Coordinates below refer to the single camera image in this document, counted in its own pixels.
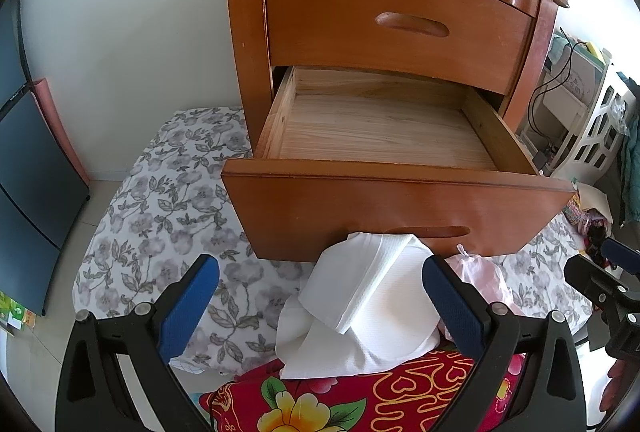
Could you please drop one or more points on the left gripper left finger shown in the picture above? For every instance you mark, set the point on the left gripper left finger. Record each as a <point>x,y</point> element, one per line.
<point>92,392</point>

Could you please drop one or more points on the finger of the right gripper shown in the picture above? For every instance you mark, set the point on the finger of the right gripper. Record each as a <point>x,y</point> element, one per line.
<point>621,255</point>
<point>602,289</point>

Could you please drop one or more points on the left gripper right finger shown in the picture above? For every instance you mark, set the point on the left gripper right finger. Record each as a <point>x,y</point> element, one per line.
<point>548,395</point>

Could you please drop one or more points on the pink garment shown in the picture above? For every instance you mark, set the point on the pink garment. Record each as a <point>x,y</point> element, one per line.
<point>485,276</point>

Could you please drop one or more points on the white garment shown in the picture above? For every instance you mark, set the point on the white garment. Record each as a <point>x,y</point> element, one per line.
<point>362,310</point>

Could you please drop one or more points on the wooden drawer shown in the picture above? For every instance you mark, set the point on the wooden drawer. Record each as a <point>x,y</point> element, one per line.
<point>472,42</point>
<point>390,191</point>

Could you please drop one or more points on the right hand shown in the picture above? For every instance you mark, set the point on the right hand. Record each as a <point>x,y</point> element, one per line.
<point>614,386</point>

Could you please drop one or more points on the colourful snack packets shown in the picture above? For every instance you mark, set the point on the colourful snack packets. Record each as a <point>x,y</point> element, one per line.
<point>588,209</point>

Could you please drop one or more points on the dark green jacket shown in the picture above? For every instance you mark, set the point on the dark green jacket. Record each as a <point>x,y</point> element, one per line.
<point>631,173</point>

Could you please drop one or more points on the red patterned blanket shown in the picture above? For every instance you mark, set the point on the red patterned blanket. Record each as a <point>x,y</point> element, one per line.
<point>409,397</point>

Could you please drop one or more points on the white lattice shelf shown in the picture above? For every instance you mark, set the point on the white lattice shelf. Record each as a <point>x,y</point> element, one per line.
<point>579,112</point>

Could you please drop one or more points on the grey floral blanket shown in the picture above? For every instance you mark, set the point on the grey floral blanket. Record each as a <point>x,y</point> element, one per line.
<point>171,209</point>

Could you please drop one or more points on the dark blue cabinet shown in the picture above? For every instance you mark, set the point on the dark blue cabinet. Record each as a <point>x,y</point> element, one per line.
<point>41,191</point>

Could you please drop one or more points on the wooden nightstand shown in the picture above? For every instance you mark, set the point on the wooden nightstand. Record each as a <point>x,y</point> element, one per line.
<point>259,79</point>

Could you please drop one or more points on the pink board by wall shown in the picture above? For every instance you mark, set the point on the pink board by wall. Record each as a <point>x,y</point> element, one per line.
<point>50,114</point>

